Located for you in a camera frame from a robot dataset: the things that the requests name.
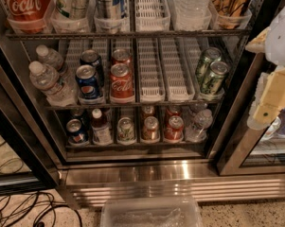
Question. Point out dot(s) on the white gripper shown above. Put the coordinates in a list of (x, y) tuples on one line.
[(280, 38)]

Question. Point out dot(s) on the green 7up can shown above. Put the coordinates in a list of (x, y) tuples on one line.
[(125, 129)]

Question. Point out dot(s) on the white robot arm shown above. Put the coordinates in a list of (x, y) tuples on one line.
[(275, 41)]

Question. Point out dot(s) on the rear green can middle shelf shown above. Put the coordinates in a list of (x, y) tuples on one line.
[(208, 56)]

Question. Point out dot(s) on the green can shelf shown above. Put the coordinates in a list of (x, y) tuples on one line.
[(208, 56), (214, 78)]

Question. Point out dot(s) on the front green can middle shelf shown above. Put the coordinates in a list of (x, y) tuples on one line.
[(214, 78)]

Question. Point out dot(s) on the white can behind glass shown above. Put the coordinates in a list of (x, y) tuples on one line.
[(271, 130)]

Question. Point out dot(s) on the clear water bottle bottom shelf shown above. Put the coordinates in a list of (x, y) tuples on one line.
[(196, 131)]

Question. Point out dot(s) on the right glass fridge door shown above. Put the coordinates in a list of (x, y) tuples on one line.
[(252, 138)]

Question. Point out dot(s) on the rear red can bottom shelf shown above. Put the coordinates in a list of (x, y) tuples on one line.
[(172, 110)]

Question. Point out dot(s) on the red can shelf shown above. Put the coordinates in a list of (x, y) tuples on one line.
[(172, 110), (174, 128)]

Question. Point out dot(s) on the white empty tray top shelf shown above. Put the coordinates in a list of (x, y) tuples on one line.
[(151, 15)]

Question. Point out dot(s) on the front red can bottom shelf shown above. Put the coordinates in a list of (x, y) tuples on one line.
[(174, 128)]

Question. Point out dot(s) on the rear orange can bottom shelf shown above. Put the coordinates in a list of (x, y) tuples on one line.
[(147, 111)]

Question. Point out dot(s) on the orange can shelf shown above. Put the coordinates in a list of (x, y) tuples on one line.
[(150, 129), (147, 111)]

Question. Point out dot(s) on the front orange can bottom shelf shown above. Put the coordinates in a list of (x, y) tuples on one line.
[(150, 129)]

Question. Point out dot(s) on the rear Coca-Cola can middle shelf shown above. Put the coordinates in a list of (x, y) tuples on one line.
[(122, 55)]

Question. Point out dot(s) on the coca-cola can shelf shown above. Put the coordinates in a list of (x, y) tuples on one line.
[(122, 55), (121, 81)]

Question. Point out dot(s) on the front Coca-Cola can middle shelf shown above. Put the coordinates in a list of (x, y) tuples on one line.
[(121, 81)]

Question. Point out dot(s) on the rear Pepsi can middle shelf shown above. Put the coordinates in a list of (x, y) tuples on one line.
[(93, 58)]

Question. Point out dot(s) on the pepsi can shelf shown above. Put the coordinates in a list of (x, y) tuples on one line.
[(77, 133), (93, 58), (87, 79)]

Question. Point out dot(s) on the front Pepsi can middle shelf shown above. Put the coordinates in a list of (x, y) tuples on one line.
[(87, 79)]

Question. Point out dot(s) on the Pepsi can bottom shelf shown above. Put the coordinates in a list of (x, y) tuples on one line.
[(77, 133)]

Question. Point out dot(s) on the rear water bottle middle shelf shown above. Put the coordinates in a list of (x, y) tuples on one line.
[(53, 58)]

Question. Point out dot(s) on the front water bottle middle shelf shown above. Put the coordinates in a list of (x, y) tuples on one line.
[(58, 91)]

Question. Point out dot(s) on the left open fridge door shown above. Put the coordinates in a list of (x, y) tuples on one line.
[(24, 164)]

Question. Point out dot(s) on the amber tea bottle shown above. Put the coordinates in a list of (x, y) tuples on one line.
[(229, 14)]

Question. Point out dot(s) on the clear large water bottle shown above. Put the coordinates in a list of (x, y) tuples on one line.
[(192, 0)]

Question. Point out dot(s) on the white empty tray right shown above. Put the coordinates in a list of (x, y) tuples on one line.
[(177, 78)]

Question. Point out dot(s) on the white empty tray left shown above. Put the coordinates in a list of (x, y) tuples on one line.
[(151, 83)]

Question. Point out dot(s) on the silver blue large bottle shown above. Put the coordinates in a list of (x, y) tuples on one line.
[(111, 9)]

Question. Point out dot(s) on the small dark juice bottle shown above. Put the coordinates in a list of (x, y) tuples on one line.
[(100, 127)]

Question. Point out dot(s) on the green labelled large bottle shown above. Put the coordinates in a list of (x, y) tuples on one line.
[(72, 9)]

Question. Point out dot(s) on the clear plastic bin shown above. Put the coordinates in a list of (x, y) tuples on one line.
[(152, 212)]

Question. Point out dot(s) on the large Coca-Cola bottle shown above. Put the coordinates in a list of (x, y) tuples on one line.
[(27, 12)]

